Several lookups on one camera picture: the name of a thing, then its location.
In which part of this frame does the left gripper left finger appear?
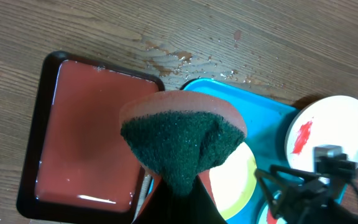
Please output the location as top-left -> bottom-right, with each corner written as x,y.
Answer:
132,180 -> 172,224

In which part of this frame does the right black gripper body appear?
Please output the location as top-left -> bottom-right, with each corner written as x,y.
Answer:
282,179 -> 353,224

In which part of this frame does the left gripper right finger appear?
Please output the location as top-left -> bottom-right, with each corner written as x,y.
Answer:
185,177 -> 226,224

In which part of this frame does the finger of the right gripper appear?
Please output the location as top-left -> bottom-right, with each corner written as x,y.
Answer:
254,168 -> 283,218
269,165 -> 318,184

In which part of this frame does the green rimmed white plate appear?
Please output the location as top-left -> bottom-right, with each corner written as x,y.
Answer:
209,142 -> 257,220

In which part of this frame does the light blue rimmed plate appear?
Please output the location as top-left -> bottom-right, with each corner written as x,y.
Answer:
256,202 -> 287,224

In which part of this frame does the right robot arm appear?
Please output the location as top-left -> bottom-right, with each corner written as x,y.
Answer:
254,165 -> 358,224

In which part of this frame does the teal plastic tray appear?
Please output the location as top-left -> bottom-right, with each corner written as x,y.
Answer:
141,77 -> 347,224

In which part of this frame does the dark tray with red water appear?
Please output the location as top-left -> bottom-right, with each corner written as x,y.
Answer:
16,51 -> 165,223

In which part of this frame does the white plate with red stain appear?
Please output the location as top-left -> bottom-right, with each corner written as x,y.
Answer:
285,95 -> 358,172

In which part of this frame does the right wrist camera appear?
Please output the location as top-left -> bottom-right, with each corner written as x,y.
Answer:
313,145 -> 357,180

